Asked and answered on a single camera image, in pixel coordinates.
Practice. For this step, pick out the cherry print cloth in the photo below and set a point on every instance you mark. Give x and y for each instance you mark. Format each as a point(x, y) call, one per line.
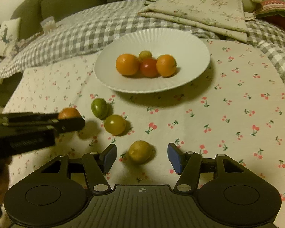
point(216, 123)

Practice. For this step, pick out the yellow green tangerine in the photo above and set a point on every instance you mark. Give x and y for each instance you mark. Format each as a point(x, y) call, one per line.
point(145, 55)

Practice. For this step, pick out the small yellow tangerine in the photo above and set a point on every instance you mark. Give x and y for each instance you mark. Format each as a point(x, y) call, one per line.
point(140, 151)

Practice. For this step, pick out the large orange tangerine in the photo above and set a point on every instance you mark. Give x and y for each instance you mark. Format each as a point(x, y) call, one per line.
point(127, 64)

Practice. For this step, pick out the small orange tangerine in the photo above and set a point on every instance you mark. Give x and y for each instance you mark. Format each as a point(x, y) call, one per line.
point(68, 112)

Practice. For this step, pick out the grey checked blanket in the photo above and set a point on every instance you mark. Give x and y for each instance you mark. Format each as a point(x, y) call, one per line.
point(85, 33)

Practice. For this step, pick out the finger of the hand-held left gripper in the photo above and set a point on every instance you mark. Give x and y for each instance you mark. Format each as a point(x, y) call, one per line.
point(26, 116)
point(70, 124)

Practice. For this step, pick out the cream deer pillow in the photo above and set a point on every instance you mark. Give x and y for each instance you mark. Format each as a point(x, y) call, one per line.
point(7, 38)

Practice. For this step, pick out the clear cotton swab box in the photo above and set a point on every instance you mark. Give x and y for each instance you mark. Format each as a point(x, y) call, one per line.
point(48, 25)

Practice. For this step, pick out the white ribbed plate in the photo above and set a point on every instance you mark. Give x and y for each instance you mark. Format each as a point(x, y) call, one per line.
point(180, 52)

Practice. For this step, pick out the red tomato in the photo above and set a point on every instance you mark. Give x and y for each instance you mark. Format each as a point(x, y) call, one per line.
point(149, 68)

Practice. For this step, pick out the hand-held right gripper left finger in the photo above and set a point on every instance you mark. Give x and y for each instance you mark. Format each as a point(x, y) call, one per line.
point(110, 158)

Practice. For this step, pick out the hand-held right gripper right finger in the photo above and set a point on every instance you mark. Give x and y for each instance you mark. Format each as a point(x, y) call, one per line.
point(174, 158)

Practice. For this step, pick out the red cushion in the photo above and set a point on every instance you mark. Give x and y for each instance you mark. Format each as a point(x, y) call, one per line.
point(280, 22)

